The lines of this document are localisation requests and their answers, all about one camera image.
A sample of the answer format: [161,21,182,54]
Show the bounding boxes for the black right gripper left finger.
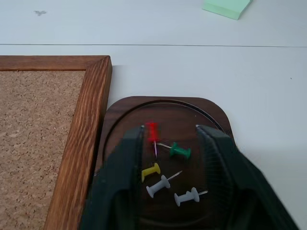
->
[80,125,145,230]

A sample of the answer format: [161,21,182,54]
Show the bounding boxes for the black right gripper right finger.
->
[195,124,300,230]

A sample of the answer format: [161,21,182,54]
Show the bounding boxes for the red pushpin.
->
[146,121,159,159]

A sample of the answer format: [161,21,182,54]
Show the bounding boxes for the dark wooden tray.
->
[92,96,237,230]

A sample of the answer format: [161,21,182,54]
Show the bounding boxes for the green sticky note pad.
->
[201,0,254,21]

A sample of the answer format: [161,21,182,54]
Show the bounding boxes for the yellow pushpin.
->
[141,162,161,184]

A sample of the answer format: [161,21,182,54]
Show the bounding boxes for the white pushpin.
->
[174,187,209,207]
[146,170,183,199]

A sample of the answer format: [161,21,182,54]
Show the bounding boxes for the green pushpin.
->
[158,141,192,160]

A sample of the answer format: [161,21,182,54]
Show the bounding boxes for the wood framed cork board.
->
[0,55,113,230]

